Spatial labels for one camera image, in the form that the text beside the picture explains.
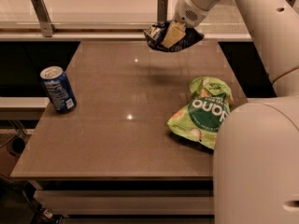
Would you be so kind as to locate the green chip bag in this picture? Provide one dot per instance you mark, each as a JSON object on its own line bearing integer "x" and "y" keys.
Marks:
{"x": 202, "y": 117}

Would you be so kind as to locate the blue chip bag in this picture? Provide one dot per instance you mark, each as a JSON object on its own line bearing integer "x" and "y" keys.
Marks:
{"x": 156, "y": 33}

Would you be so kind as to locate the left metal railing bracket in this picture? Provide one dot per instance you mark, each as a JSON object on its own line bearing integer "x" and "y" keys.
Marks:
{"x": 46, "y": 26}

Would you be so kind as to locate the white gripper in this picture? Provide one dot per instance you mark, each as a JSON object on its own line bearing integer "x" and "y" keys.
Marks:
{"x": 188, "y": 13}

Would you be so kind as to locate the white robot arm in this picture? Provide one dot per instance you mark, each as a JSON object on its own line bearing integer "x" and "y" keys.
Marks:
{"x": 256, "y": 159}

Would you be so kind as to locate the blue pepsi can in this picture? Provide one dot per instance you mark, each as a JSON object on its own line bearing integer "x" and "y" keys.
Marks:
{"x": 56, "y": 85}

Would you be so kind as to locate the middle metal railing bracket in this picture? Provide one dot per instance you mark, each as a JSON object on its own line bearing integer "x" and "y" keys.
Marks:
{"x": 162, "y": 8}

